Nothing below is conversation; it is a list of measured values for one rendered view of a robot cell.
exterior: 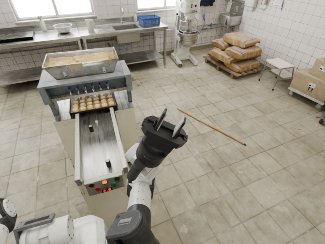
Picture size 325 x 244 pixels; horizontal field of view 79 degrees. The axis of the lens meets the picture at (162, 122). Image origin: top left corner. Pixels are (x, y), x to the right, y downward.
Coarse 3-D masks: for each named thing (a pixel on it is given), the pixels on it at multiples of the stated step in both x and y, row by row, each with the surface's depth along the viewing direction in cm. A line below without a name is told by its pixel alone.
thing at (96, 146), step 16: (96, 128) 164; (112, 128) 164; (96, 144) 150; (112, 144) 150; (96, 160) 138; (112, 160) 138; (96, 176) 128; (112, 192) 142; (96, 208) 148; (112, 208) 155
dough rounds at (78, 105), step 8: (96, 96) 187; (104, 96) 187; (112, 96) 191; (72, 104) 181; (80, 104) 177; (88, 104) 177; (96, 104) 177; (104, 104) 177; (112, 104) 178; (72, 112) 171
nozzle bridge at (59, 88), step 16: (48, 80) 157; (64, 80) 157; (80, 80) 157; (96, 80) 160; (112, 80) 173; (128, 80) 169; (48, 96) 156; (64, 96) 164; (80, 96) 167; (128, 96) 190
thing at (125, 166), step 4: (112, 108) 176; (112, 112) 171; (112, 116) 167; (112, 120) 163; (116, 124) 159; (116, 128) 155; (116, 132) 151; (116, 136) 148; (120, 140) 145; (120, 144) 142; (120, 148) 139; (120, 152) 136; (120, 156) 133; (124, 156) 133; (124, 160) 130; (124, 164) 128; (124, 168) 125; (124, 172) 129
